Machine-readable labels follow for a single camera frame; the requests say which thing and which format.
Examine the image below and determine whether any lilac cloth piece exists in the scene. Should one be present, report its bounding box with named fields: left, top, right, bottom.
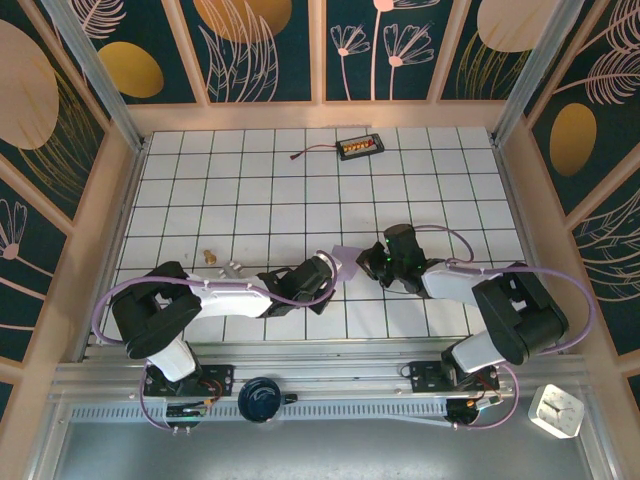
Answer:
left=329, top=243, right=370, bottom=282

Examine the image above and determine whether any white square clock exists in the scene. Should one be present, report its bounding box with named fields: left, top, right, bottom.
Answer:
left=528, top=383, right=586, bottom=440

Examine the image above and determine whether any dark blue cup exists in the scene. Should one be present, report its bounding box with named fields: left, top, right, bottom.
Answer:
left=237, top=377, right=300, bottom=425

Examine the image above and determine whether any black charger board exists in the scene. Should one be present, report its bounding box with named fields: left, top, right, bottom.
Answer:
left=335, top=135, right=386, bottom=161

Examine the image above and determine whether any small controller circuit board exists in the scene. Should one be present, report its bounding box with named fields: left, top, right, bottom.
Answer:
left=446, top=397, right=503, bottom=430
left=165, top=402, right=211, bottom=434

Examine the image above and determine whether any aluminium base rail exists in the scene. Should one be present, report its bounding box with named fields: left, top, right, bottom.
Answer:
left=49, top=339, right=594, bottom=404

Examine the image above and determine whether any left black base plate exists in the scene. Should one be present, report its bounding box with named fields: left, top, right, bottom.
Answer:
left=143, top=364, right=235, bottom=399

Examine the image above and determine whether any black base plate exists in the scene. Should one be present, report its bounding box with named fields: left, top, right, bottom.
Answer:
left=409, top=360, right=500, bottom=394
left=143, top=364, right=235, bottom=399

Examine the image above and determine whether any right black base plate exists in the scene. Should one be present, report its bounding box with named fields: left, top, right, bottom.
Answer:
left=409, top=360, right=500, bottom=394

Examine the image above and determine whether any thin red cable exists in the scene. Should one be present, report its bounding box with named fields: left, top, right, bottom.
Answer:
left=289, top=142, right=341, bottom=161

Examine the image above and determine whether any perforated metal cable tray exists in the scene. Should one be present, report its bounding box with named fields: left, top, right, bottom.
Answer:
left=69, top=403, right=451, bottom=422

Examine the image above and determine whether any aluminium side rail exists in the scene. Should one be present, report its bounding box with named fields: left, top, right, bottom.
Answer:
left=74, top=142, right=149, bottom=362
left=492, top=139, right=571, bottom=354

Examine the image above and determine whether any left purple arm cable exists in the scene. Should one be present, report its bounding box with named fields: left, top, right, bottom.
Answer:
left=94, top=277, right=337, bottom=435

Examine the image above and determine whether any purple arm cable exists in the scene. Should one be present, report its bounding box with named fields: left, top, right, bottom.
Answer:
left=417, top=224, right=596, bottom=432
left=94, top=277, right=337, bottom=435

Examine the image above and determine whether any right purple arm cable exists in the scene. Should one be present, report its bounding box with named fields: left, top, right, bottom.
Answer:
left=417, top=224, right=596, bottom=432

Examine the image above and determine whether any aluminium corner post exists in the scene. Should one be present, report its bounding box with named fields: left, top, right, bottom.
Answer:
left=39, top=0, right=149, bottom=154
left=491, top=0, right=584, bottom=146

